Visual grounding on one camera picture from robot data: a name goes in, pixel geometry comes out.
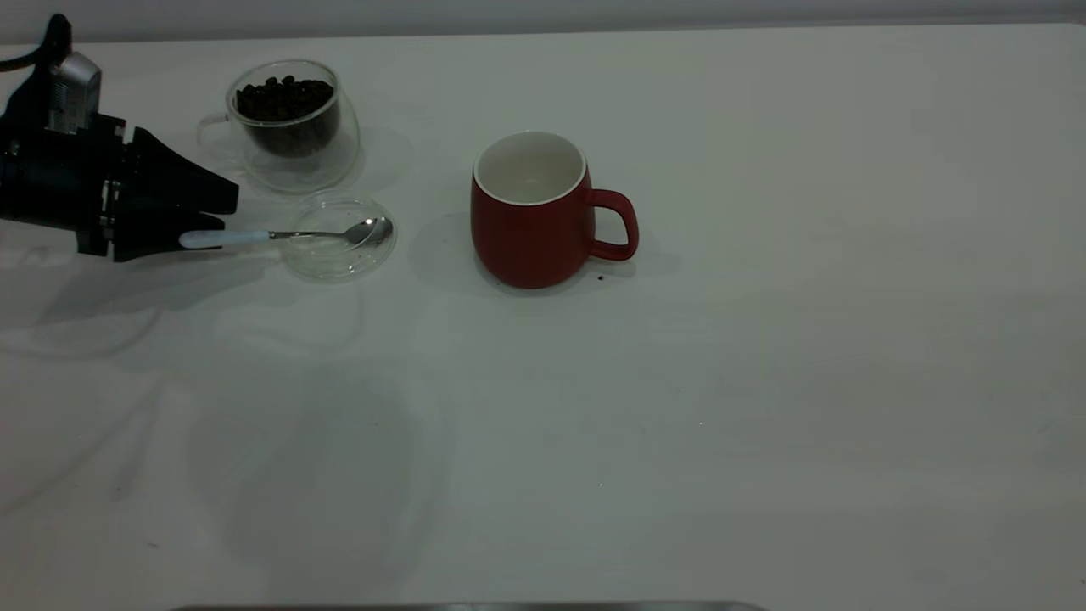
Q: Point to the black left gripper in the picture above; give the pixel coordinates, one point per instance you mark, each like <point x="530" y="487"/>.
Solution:
<point x="59" y="182"/>

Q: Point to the dark coffee bean pile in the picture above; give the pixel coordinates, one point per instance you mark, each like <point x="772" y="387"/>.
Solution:
<point x="284" y="106"/>

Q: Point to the double-walled glass cup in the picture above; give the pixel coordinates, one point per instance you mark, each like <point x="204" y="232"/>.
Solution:
<point x="331" y="161"/>

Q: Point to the red ceramic mug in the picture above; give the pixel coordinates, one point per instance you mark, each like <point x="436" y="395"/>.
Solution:
<point x="526" y="246"/>

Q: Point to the clear round glass lid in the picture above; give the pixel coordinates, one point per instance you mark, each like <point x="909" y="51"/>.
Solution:
<point x="331" y="263"/>

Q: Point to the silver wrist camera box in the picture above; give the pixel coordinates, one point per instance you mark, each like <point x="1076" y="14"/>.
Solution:
<point x="75" y="89"/>

